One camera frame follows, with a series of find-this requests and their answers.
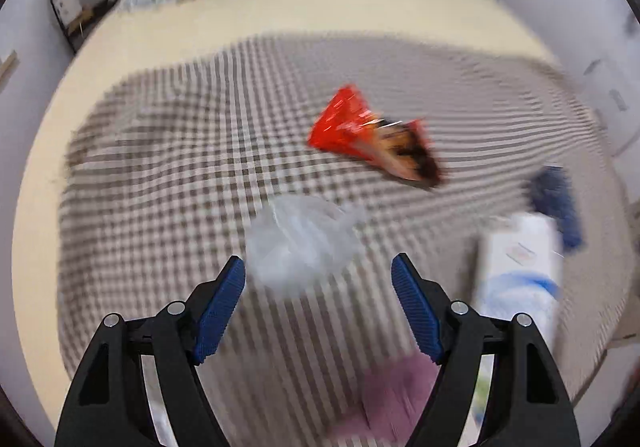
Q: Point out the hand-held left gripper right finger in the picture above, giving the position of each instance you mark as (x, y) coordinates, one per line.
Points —
(417, 307)

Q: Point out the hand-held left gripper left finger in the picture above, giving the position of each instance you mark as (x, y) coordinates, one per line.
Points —
(220, 307)

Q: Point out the clear plastic bag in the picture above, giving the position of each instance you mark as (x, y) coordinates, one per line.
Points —
(300, 247)

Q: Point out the purple cloth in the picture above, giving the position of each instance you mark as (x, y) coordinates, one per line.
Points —
(390, 397)

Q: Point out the white cardboard box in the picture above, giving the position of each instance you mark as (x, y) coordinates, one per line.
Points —
(520, 267)

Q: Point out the brown checkered blanket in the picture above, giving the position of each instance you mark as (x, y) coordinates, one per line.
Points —
(175, 152)

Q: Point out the dark blue packet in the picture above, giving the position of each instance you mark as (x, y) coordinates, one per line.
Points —
(555, 207)

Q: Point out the red snack wrapper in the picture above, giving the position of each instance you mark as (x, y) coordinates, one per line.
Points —
(345, 127)

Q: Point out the white wardrobe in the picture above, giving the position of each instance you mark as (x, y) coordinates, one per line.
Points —
(575, 27)

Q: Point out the black metal bedside rack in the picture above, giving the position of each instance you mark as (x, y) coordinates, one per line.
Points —
(75, 2)

